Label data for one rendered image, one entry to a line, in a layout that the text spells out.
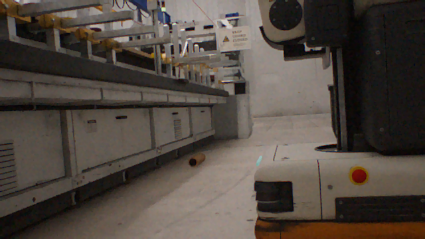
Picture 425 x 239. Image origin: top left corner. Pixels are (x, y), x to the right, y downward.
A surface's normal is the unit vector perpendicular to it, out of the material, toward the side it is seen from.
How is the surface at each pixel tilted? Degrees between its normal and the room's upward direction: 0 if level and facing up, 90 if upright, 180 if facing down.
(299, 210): 90
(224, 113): 90
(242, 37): 90
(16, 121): 90
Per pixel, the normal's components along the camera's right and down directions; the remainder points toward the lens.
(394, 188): -0.21, 0.07
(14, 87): 0.98, -0.06
